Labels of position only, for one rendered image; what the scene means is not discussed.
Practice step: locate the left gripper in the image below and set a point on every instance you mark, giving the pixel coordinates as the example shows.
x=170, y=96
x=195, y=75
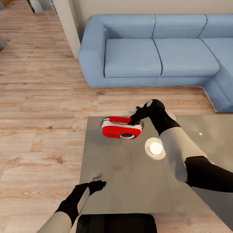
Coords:
x=97, y=185

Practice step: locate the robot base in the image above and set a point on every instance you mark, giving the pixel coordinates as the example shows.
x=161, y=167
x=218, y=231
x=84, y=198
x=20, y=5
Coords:
x=117, y=223

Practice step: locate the sofa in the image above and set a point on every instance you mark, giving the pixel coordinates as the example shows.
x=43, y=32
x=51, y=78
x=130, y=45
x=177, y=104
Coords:
x=161, y=51

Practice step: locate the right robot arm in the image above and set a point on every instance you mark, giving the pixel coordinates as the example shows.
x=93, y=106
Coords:
x=188, y=163

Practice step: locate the radio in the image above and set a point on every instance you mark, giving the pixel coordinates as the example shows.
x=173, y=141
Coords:
x=117, y=127

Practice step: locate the standing mirror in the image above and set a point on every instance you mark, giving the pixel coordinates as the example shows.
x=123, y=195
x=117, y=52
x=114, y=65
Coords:
x=36, y=7

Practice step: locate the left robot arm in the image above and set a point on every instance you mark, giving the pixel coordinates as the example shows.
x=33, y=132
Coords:
x=64, y=217

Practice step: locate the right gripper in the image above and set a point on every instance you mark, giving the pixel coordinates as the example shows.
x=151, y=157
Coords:
x=137, y=117

